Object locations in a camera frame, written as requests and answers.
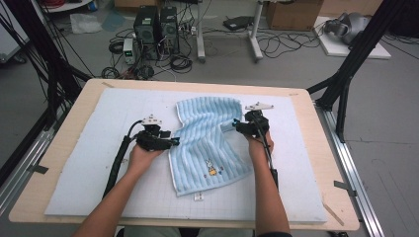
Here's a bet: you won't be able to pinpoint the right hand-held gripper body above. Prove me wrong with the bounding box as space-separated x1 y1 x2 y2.
241 102 275 138

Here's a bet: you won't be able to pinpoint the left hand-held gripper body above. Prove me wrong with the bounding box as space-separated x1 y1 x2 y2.
135 114 172 153

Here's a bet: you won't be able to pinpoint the light blue striped towel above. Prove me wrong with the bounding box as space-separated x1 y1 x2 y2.
168 96 255 198

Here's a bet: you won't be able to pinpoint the person's left hand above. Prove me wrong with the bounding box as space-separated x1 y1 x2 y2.
126 144 164 174

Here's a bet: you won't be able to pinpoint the person's right hand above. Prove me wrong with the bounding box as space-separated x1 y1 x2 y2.
247 131 275 162

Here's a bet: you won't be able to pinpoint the white foam board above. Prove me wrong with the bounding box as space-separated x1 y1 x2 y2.
43 87 329 224

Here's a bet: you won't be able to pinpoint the wooden table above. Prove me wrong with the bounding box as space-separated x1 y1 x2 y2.
8 78 361 231

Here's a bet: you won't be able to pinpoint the white power supply unit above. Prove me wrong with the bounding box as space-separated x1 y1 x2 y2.
123 38 136 65

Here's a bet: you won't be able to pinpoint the white-legged desk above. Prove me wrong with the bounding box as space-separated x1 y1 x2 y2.
196 0 265 63

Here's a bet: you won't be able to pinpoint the black laptop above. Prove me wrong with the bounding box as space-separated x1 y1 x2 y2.
222 15 255 32

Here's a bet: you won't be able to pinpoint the black computer tower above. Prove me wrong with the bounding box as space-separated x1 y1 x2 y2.
132 5 161 61
159 6 181 55

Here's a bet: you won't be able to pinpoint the black tape piece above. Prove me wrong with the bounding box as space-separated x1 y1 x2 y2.
333 180 358 198
28 163 49 176

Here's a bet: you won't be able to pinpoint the white floor board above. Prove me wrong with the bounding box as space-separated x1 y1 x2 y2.
312 15 392 60

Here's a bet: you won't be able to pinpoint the open cardboard box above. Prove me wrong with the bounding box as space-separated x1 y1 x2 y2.
265 0 325 32

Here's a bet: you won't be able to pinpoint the teal sheet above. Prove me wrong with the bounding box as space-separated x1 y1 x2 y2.
101 11 127 33

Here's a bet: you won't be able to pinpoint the white plastic bag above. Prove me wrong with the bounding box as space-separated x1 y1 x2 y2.
69 13 104 35

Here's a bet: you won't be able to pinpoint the grey helmet-like device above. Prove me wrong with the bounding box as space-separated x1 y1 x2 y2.
323 12 372 45

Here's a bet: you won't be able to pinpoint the large cardboard box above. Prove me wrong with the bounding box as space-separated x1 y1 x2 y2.
113 0 163 10

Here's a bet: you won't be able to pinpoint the white round table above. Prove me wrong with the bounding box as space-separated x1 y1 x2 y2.
41 0 95 14

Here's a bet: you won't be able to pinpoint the thick black sleeved cable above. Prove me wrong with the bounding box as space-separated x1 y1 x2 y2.
102 119 146 198

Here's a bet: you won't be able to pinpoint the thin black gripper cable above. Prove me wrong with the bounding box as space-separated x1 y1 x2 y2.
253 119 280 191

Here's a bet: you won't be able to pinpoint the black cable coil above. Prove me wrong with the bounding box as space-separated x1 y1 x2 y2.
169 53 194 74

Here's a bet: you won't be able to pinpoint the tangled black floor cables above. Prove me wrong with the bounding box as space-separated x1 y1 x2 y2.
256 28 322 59

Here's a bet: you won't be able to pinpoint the aluminium rail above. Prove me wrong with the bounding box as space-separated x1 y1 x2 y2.
0 105 67 215
315 103 385 237

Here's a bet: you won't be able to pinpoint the black metal frame stand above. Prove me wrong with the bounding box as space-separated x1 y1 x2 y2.
305 0 409 143
0 0 93 129

